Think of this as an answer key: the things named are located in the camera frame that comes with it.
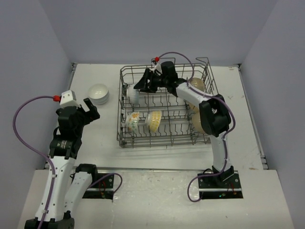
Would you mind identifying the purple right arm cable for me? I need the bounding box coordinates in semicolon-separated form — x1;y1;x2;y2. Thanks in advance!
153;51;237;202

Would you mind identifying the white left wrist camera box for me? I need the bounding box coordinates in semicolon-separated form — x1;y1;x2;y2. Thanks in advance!
60;90;80;108

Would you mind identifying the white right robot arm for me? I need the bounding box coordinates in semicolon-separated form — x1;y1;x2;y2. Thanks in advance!
133;58;234;187

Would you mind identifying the grey wire dish rack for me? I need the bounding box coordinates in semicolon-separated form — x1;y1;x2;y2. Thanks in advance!
116;65;211;148

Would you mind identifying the plain beige bowl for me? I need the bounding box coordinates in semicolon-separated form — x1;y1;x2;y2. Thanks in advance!
192;113;205;134

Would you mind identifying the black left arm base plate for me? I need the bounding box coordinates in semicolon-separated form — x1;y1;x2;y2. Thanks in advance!
82;175;114;200

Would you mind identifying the orange green floral bowl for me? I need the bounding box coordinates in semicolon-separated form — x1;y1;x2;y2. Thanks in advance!
125;112;140;133

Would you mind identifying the beige bowl with flower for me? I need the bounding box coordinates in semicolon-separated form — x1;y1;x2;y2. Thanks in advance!
189;77;205;92

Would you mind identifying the beige bowl with plant drawing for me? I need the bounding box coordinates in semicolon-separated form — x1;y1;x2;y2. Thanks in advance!
187;101;199;113

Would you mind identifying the light blue bowl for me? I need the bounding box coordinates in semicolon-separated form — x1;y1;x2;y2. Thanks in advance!
90;95;109;105
88;83;109;99

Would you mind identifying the light blue bowl rack end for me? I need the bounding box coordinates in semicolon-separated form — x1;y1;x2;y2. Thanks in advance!
126;86;139;105

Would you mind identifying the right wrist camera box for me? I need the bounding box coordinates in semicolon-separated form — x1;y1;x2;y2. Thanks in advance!
152;61;162;74

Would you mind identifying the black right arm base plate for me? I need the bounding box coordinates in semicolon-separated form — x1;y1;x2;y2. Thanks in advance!
198;171;244;200

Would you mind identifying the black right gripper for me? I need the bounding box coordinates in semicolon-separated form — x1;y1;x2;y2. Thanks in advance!
134;69;169;94

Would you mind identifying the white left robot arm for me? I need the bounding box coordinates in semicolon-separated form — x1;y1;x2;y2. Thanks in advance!
24;95;100;229

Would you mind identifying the yellow dotted bowl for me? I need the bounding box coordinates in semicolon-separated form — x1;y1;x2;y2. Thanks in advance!
145;111;162;133

